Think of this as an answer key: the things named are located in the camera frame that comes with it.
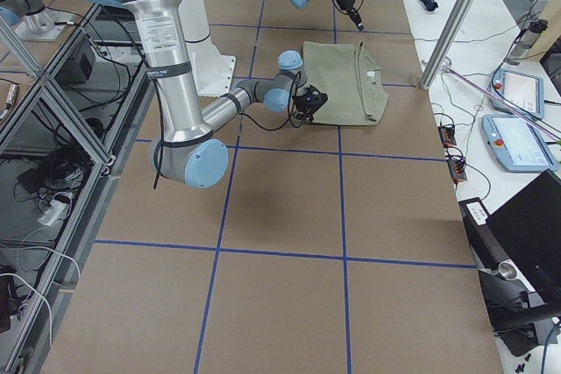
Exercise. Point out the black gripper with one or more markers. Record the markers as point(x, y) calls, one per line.
point(346, 3)
point(303, 103)

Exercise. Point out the olive green long-sleeve shirt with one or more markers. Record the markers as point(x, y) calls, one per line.
point(339, 70)

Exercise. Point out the third robot arm grey blue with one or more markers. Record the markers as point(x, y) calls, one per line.
point(33, 21)

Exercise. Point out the orange black connector board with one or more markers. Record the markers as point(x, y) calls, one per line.
point(447, 136)

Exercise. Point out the far teach pendant blue white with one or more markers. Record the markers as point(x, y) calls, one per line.
point(513, 88)

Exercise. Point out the teach pendant blue white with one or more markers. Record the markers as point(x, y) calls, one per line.
point(516, 145)
point(513, 88)

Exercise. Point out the clear water bottle black cap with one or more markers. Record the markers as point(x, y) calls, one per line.
point(525, 41)

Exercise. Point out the near teach pendant blue white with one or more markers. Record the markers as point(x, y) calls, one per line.
point(516, 145)

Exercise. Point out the black monitor screen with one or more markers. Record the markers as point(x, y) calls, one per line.
point(527, 227)

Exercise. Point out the white power strip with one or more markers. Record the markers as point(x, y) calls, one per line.
point(56, 209)

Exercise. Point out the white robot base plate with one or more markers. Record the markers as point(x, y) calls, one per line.
point(213, 73)

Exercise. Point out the grey aluminium camera post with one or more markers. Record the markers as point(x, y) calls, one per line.
point(444, 43)

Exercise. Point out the black box under frame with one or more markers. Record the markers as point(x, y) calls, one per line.
point(79, 64)

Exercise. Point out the aluminium frame with glass panels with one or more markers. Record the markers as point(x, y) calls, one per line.
point(63, 137)

